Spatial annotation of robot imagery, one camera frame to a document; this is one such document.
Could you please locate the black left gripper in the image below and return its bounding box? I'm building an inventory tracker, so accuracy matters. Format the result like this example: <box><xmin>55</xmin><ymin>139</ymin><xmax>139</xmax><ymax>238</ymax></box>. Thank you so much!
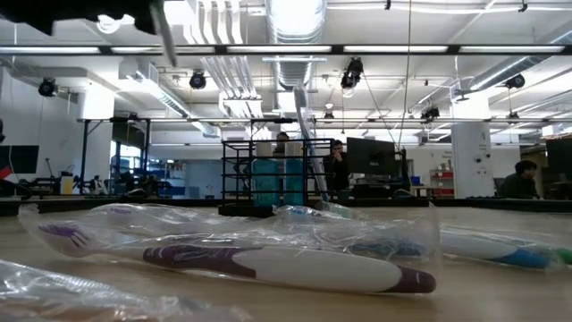
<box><xmin>0</xmin><ymin>0</ymin><xmax>158</xmax><ymax>37</ymax></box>

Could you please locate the blue white toothbrush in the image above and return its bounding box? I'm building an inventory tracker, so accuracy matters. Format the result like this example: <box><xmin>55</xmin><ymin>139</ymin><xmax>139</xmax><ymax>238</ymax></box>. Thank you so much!
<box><xmin>273</xmin><ymin>203</ymin><xmax>555</xmax><ymax>273</ymax></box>
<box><xmin>291</xmin><ymin>85</ymin><xmax>331</xmax><ymax>203</ymax></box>

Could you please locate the clear plastic wrapper foreground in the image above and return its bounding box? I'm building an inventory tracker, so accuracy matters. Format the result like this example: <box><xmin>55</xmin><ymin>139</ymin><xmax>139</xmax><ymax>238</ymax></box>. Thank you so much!
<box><xmin>0</xmin><ymin>258</ymin><xmax>254</xmax><ymax>322</ymax></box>

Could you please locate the black overhead light beam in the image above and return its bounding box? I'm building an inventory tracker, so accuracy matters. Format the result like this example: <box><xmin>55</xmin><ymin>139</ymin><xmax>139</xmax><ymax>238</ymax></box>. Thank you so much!
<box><xmin>0</xmin><ymin>43</ymin><xmax>572</xmax><ymax>57</ymax></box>

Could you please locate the person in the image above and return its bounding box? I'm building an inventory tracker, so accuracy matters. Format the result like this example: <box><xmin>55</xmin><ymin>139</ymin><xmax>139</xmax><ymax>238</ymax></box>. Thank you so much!
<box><xmin>273</xmin><ymin>131</ymin><xmax>290</xmax><ymax>156</ymax></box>
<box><xmin>497</xmin><ymin>159</ymin><xmax>541</xmax><ymax>200</ymax></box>
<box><xmin>322</xmin><ymin>139</ymin><xmax>353</xmax><ymax>193</ymax></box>

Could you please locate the black computer monitor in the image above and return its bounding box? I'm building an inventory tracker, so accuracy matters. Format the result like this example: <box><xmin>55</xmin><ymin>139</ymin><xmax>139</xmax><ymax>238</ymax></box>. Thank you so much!
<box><xmin>346</xmin><ymin>137</ymin><xmax>400</xmax><ymax>188</ymax></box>
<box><xmin>544</xmin><ymin>138</ymin><xmax>572</xmax><ymax>182</ymax></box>

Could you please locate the purple white wrapped toothbrush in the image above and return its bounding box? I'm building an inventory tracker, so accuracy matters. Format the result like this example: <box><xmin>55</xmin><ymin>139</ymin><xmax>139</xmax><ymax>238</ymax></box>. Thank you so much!
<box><xmin>17</xmin><ymin>203</ymin><xmax>443</xmax><ymax>297</ymax></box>

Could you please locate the red bin shelf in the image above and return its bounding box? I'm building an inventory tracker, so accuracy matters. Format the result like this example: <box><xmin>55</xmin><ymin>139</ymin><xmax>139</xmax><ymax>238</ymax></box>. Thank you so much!
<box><xmin>429</xmin><ymin>168</ymin><xmax>455</xmax><ymax>199</ymax></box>

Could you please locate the white building column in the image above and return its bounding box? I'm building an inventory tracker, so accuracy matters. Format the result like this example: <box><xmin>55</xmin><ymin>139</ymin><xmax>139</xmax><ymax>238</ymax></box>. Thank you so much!
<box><xmin>450</xmin><ymin>98</ymin><xmax>495</xmax><ymax>200</ymax></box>

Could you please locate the silver ceiling duct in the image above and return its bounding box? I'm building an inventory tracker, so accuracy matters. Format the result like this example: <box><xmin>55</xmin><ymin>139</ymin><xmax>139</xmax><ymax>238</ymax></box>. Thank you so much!
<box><xmin>264</xmin><ymin>0</ymin><xmax>328</xmax><ymax>93</ymax></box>

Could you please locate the black background workstation frame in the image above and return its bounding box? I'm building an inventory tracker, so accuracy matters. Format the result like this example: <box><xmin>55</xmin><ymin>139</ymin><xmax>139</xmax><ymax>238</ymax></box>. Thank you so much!
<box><xmin>76</xmin><ymin>116</ymin><xmax>153</xmax><ymax>198</ymax></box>

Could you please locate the black wall screen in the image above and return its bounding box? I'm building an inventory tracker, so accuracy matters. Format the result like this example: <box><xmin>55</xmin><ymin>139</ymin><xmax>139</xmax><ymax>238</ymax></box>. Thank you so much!
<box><xmin>0</xmin><ymin>144</ymin><xmax>40</xmax><ymax>174</ymax></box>

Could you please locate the black aluminium rig frame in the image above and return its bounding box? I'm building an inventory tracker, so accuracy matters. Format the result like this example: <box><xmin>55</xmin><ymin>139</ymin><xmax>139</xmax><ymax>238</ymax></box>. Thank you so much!
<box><xmin>0</xmin><ymin>196</ymin><xmax>572</xmax><ymax>217</ymax></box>

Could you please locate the black wire caddy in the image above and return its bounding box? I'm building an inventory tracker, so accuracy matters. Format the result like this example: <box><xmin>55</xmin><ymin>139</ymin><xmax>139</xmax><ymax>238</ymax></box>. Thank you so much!
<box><xmin>217</xmin><ymin>137</ymin><xmax>340</xmax><ymax>219</ymax></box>

